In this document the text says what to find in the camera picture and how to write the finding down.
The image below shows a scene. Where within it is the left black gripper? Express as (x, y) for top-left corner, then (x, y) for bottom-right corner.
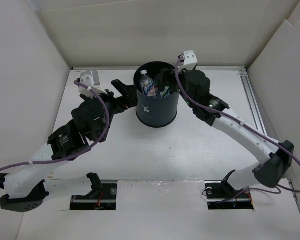
(82, 80), (138, 143)

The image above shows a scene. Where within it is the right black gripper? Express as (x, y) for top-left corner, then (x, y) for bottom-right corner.
(156, 67), (196, 109)

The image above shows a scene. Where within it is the clear bottle green blue label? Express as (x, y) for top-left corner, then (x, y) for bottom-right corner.
(155, 86), (170, 98)

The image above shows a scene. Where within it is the clear bottle orange blue label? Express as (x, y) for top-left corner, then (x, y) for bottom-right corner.
(139, 70), (157, 98)

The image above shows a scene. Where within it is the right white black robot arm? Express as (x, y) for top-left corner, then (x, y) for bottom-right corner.
(155, 68), (294, 197)

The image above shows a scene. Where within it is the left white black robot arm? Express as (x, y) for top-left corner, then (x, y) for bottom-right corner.
(0, 79), (138, 213)

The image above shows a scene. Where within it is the dark blue cylindrical bin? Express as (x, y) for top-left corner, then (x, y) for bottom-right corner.
(133, 61), (179, 128)

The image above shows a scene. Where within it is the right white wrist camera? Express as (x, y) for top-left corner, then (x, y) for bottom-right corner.
(178, 50), (198, 73)

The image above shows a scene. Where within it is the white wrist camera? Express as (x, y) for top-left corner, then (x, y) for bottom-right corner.
(178, 50), (198, 73)
(76, 70), (108, 99)

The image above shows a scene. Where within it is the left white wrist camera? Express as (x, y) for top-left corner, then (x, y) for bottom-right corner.
(76, 70), (108, 99)

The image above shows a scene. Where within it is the aluminium rail right side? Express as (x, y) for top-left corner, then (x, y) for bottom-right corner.
(239, 67), (267, 136)

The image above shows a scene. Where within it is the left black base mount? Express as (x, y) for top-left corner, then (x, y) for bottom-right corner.
(69, 180), (118, 211)

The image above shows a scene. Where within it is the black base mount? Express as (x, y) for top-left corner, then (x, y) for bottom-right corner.
(202, 180), (254, 210)
(69, 180), (118, 211)

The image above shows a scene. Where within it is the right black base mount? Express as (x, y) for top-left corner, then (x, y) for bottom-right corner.
(202, 180), (254, 210)

